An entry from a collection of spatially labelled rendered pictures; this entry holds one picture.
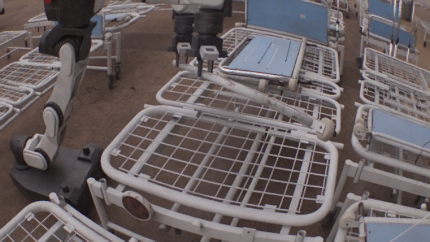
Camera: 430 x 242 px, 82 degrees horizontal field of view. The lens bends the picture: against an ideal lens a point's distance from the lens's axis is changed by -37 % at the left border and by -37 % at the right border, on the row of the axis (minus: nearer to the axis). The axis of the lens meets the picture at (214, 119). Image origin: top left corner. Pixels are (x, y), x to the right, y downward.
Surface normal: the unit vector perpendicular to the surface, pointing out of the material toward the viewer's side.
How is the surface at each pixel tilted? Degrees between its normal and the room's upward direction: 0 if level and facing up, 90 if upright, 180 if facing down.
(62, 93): 90
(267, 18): 91
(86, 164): 0
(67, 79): 90
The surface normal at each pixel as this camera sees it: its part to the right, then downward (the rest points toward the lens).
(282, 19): -0.33, 0.48
